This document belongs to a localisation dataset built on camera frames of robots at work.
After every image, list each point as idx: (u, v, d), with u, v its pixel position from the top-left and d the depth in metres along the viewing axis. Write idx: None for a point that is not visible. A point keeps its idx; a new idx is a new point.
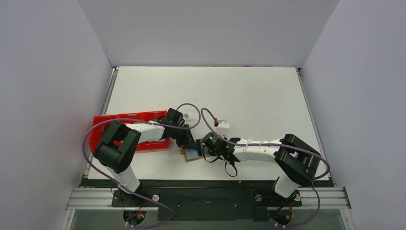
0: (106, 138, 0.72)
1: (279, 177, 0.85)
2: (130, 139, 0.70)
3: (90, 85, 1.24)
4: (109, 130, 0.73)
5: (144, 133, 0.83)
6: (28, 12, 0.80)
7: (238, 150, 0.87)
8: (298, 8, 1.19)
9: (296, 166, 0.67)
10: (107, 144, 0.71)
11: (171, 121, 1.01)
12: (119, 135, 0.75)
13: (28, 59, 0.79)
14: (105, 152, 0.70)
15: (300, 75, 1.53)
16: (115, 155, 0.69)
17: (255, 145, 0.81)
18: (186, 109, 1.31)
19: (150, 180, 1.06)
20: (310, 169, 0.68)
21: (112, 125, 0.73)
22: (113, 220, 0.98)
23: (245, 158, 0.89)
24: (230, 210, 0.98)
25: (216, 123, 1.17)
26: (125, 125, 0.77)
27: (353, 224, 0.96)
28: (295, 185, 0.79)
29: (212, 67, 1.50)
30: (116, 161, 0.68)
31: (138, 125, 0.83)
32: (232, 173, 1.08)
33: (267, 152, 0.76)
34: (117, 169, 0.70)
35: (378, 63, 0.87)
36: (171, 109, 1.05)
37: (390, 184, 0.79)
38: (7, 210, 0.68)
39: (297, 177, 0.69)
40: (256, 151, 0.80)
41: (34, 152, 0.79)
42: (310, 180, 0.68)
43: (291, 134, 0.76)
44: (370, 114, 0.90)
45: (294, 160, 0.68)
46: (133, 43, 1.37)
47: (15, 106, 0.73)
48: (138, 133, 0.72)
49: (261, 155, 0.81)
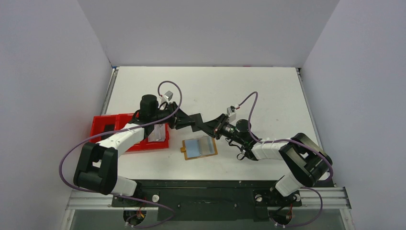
0: (82, 164, 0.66)
1: (284, 176, 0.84)
2: (107, 161, 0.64)
3: (91, 84, 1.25)
4: (83, 156, 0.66)
5: (123, 144, 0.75)
6: (28, 12, 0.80)
7: (256, 146, 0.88)
8: (298, 8, 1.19)
9: (298, 162, 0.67)
10: (85, 170, 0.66)
11: (149, 113, 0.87)
12: (96, 156, 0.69)
13: (28, 58, 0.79)
14: (87, 179, 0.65)
15: (300, 75, 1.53)
16: (98, 179, 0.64)
17: (270, 141, 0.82)
18: (175, 97, 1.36)
19: (150, 180, 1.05)
20: (316, 170, 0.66)
21: (84, 149, 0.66)
22: (114, 219, 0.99)
23: (263, 156, 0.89)
24: (230, 210, 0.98)
25: (231, 108, 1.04)
26: (99, 144, 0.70)
27: (353, 224, 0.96)
28: (293, 183, 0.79)
29: (212, 67, 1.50)
30: (101, 184, 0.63)
31: (113, 138, 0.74)
32: (238, 156, 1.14)
33: (276, 147, 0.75)
34: (106, 191, 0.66)
35: (378, 63, 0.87)
36: (143, 97, 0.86)
37: (389, 185, 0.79)
38: (8, 209, 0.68)
39: (299, 174, 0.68)
40: (268, 147, 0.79)
41: (35, 151, 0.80)
42: (314, 180, 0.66)
43: (304, 133, 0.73)
44: (370, 114, 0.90)
45: (298, 156, 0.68)
46: (133, 43, 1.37)
47: (15, 105, 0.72)
48: (114, 151, 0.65)
49: (272, 152, 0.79)
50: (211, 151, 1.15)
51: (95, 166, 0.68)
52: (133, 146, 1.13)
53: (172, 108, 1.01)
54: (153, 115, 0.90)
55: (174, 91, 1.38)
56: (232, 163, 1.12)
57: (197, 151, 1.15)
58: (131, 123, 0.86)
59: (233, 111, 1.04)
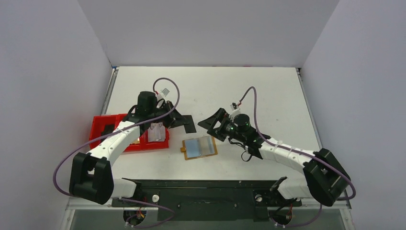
0: (75, 177, 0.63)
1: (291, 183, 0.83)
2: (99, 174, 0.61)
3: (91, 84, 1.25)
4: (74, 169, 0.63)
5: (116, 149, 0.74)
6: (28, 12, 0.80)
7: (265, 148, 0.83)
8: (298, 8, 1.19)
9: (320, 179, 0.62)
10: (79, 182, 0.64)
11: (147, 109, 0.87)
12: (88, 165, 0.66)
13: (28, 59, 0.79)
14: (81, 191, 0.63)
15: (300, 75, 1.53)
16: (93, 191, 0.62)
17: (287, 148, 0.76)
18: (175, 97, 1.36)
19: (150, 180, 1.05)
20: (334, 189, 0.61)
21: (74, 162, 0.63)
22: (114, 220, 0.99)
23: (270, 158, 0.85)
24: (230, 210, 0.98)
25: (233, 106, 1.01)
26: (90, 155, 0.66)
27: (353, 224, 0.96)
28: (300, 190, 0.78)
29: (212, 67, 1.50)
30: (96, 196, 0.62)
31: (105, 144, 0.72)
32: (243, 158, 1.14)
33: (297, 160, 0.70)
34: (103, 200, 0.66)
35: (377, 63, 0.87)
36: (142, 92, 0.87)
37: (389, 185, 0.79)
38: (9, 209, 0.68)
39: (318, 190, 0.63)
40: (285, 155, 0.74)
41: (34, 151, 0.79)
42: (332, 201, 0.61)
43: (327, 149, 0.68)
44: (370, 114, 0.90)
45: (321, 173, 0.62)
46: (133, 43, 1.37)
47: (15, 105, 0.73)
48: (106, 163, 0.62)
49: (288, 161, 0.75)
50: (211, 151, 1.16)
51: (90, 174, 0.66)
52: (132, 146, 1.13)
53: (169, 106, 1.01)
54: (149, 111, 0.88)
55: (174, 91, 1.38)
56: (232, 163, 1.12)
57: (197, 151, 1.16)
58: (126, 121, 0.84)
59: (236, 108, 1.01)
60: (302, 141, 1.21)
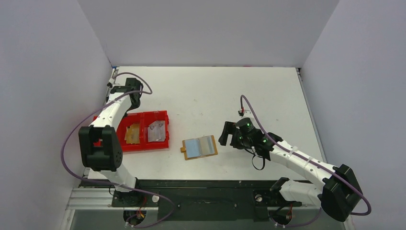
0: (85, 149, 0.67)
1: (296, 189, 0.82)
2: (107, 138, 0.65)
3: (90, 84, 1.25)
4: (82, 141, 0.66)
5: (116, 117, 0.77)
6: (28, 12, 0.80)
7: (277, 152, 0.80)
8: (298, 9, 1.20)
9: (339, 200, 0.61)
10: (90, 152, 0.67)
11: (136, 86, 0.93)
12: (95, 136, 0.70)
13: (28, 59, 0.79)
14: (95, 159, 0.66)
15: (300, 75, 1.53)
16: (106, 157, 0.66)
17: (301, 157, 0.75)
18: (175, 97, 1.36)
19: (150, 181, 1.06)
20: (349, 205, 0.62)
21: (81, 135, 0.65)
22: (114, 220, 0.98)
23: (277, 161, 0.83)
24: (230, 210, 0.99)
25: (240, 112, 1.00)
26: (93, 126, 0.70)
27: (353, 224, 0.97)
28: (307, 199, 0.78)
29: (212, 67, 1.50)
30: (111, 160, 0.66)
31: (104, 115, 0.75)
32: (257, 166, 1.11)
33: (315, 174, 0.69)
34: (117, 165, 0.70)
35: (378, 64, 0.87)
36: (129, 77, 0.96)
37: (389, 185, 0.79)
38: (9, 209, 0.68)
39: (332, 206, 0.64)
40: (300, 165, 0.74)
41: (33, 151, 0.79)
42: (344, 216, 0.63)
43: (347, 166, 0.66)
44: (370, 114, 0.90)
45: (340, 193, 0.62)
46: (133, 43, 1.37)
47: (15, 105, 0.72)
48: (112, 128, 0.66)
49: (302, 171, 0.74)
50: (211, 151, 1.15)
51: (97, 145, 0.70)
52: (132, 146, 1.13)
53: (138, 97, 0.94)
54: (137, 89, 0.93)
55: (174, 91, 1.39)
56: (232, 163, 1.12)
57: (197, 151, 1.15)
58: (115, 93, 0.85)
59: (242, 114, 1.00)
60: (302, 140, 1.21)
